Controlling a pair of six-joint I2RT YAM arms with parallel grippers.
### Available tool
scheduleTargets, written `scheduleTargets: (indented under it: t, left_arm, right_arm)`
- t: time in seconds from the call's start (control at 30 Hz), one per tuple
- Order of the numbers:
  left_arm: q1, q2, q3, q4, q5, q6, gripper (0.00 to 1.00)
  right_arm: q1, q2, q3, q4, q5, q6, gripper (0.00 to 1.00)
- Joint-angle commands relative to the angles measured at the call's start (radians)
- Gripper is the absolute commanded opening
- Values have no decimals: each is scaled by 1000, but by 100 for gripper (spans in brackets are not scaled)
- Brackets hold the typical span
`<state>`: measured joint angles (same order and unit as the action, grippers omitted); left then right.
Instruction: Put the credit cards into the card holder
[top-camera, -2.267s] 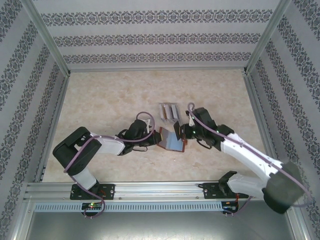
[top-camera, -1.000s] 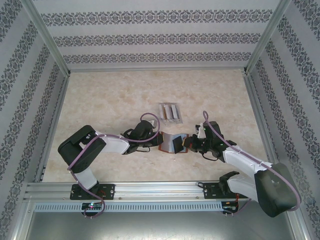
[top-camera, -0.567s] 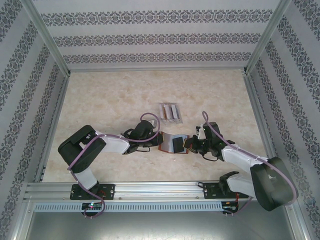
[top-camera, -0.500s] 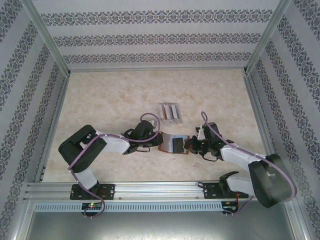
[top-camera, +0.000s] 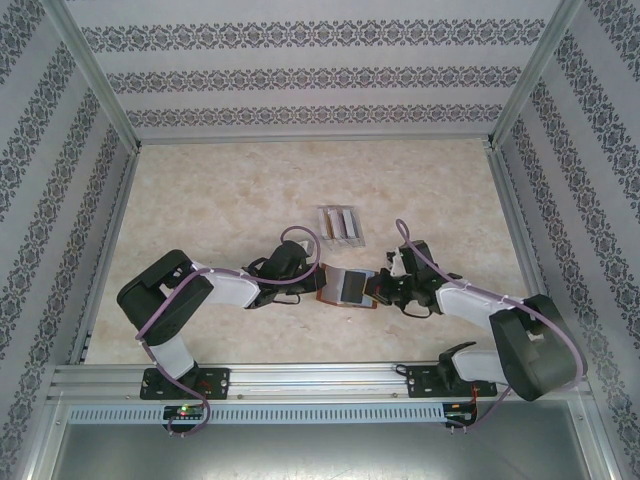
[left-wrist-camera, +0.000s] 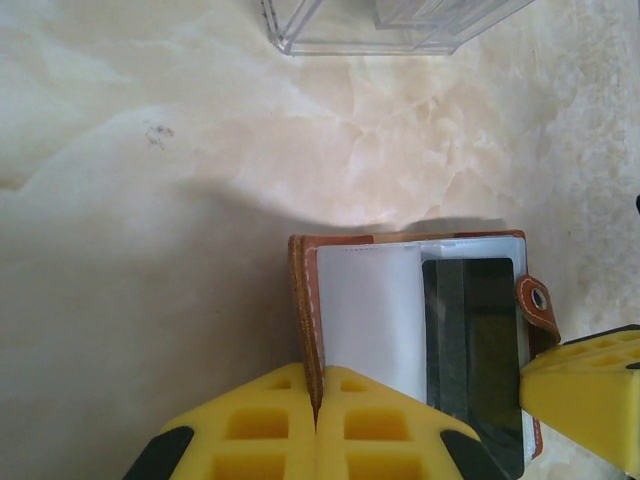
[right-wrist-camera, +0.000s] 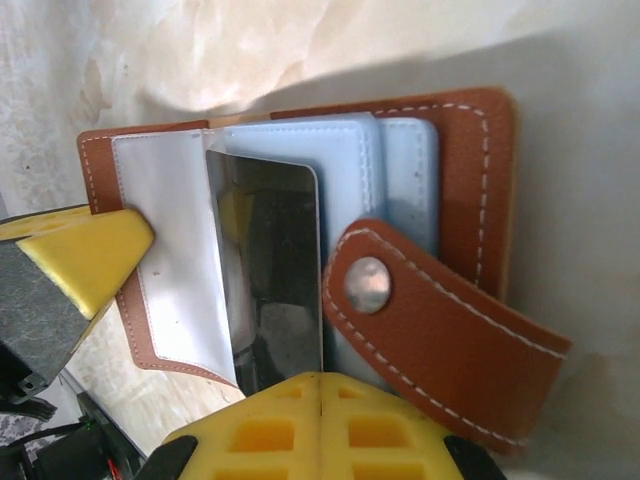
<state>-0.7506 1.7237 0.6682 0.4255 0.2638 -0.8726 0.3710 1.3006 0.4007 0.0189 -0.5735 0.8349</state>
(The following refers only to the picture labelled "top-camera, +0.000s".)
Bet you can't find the aluminium mounting rail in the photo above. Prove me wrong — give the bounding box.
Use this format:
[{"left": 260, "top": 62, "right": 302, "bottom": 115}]
[{"left": 47, "top": 362, "right": 587, "bottom": 402}]

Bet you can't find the dark credit card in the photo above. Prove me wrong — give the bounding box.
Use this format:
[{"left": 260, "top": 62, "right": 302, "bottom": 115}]
[{"left": 342, "top": 269, "right": 367, "bottom": 304}]

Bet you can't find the aluminium table side rail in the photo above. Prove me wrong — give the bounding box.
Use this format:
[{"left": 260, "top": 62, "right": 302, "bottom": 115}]
[
  {"left": 69, "top": 144, "right": 144, "bottom": 366},
  {"left": 487, "top": 144, "right": 569, "bottom": 360}
]

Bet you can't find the clear acrylic card stand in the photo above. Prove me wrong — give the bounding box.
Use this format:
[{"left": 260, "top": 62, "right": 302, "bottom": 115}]
[{"left": 318, "top": 203, "right": 368, "bottom": 250}]

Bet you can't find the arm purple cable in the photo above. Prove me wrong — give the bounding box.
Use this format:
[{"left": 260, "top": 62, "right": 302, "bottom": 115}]
[
  {"left": 135, "top": 225, "right": 321, "bottom": 439},
  {"left": 394, "top": 217, "right": 586, "bottom": 437}
]

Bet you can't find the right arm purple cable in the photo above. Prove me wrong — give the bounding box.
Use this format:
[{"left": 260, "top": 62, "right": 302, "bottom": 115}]
[{"left": 394, "top": 217, "right": 586, "bottom": 437}]

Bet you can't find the brown leather card holder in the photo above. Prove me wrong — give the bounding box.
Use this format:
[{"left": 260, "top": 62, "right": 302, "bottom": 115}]
[{"left": 316, "top": 263, "right": 380, "bottom": 310}]

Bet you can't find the aluminium frame beam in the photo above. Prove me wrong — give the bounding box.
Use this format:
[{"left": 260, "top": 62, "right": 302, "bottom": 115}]
[
  {"left": 579, "top": 397, "right": 626, "bottom": 480},
  {"left": 19, "top": 397, "right": 69, "bottom": 480}
]

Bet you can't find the aluminium frame post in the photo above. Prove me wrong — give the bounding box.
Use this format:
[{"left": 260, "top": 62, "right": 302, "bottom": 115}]
[
  {"left": 42, "top": 0, "right": 142, "bottom": 151},
  {"left": 485, "top": 0, "right": 587, "bottom": 150}
]

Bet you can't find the small controller circuit board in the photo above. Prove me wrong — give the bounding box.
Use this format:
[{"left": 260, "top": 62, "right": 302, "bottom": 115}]
[
  {"left": 163, "top": 405, "right": 207, "bottom": 421},
  {"left": 444, "top": 401, "right": 480, "bottom": 427}
]

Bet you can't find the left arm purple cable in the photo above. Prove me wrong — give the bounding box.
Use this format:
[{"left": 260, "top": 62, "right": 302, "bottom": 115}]
[{"left": 135, "top": 225, "right": 321, "bottom": 439}]

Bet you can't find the steel sheet panel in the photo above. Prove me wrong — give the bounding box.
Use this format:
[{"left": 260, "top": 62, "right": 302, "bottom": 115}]
[{"left": 49, "top": 423, "right": 609, "bottom": 480}]

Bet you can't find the slotted grey cable duct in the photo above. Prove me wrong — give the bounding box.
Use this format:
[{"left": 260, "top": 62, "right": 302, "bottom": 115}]
[{"left": 67, "top": 402, "right": 447, "bottom": 425}]

